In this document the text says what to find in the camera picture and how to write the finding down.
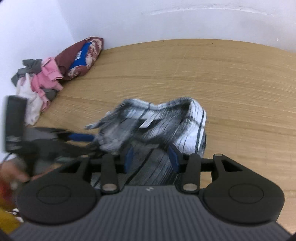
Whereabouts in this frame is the maroon blue printed garment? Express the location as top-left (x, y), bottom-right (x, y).
top-left (55, 37), bottom-right (104, 81)

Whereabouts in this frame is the black white plaid shirt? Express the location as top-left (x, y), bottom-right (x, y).
top-left (85, 97), bottom-right (207, 187)

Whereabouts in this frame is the grey sweatshirt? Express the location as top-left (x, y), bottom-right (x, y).
top-left (11, 59), bottom-right (58, 101)

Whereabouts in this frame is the white garment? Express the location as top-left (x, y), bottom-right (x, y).
top-left (16, 73), bottom-right (43, 126)

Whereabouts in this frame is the person left hand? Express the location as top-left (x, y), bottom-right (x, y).
top-left (1, 159), bottom-right (60, 185)

